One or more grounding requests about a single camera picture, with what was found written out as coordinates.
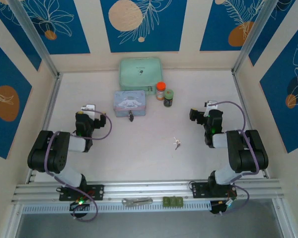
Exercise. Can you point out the lilac cartoon tin box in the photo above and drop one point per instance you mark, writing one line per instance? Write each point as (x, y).
(129, 101)

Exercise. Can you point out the aluminium frame post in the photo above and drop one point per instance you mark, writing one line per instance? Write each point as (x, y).
(32, 34)
(255, 34)

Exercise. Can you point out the mint green zipper pouch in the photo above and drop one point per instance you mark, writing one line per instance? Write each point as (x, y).
(139, 73)

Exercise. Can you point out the small black padlock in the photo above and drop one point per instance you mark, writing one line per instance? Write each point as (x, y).
(130, 116)

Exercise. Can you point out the green terminal block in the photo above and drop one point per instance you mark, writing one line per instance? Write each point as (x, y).
(179, 201)
(166, 201)
(172, 201)

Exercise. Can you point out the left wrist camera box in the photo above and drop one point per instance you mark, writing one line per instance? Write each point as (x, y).
(89, 108)

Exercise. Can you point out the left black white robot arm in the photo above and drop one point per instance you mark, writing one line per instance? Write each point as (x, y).
(49, 153)

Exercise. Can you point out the orange lid jar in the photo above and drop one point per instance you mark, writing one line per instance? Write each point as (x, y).
(160, 91)

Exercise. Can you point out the green lid dark jar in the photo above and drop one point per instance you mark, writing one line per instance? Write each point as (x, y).
(168, 98)

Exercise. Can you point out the black controller board green light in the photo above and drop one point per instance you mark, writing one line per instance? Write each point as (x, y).
(222, 207)
(80, 205)

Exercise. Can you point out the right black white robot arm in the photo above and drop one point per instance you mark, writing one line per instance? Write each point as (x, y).
(248, 153)

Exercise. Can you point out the silver wrench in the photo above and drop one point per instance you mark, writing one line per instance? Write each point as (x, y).
(136, 201)

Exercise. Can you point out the small key with tag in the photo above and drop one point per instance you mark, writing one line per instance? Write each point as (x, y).
(177, 143)

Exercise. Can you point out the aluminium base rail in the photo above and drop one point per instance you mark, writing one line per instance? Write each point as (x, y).
(149, 189)

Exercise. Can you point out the aluminium table side rail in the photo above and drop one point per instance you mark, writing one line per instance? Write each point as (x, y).
(51, 116)
(248, 119)

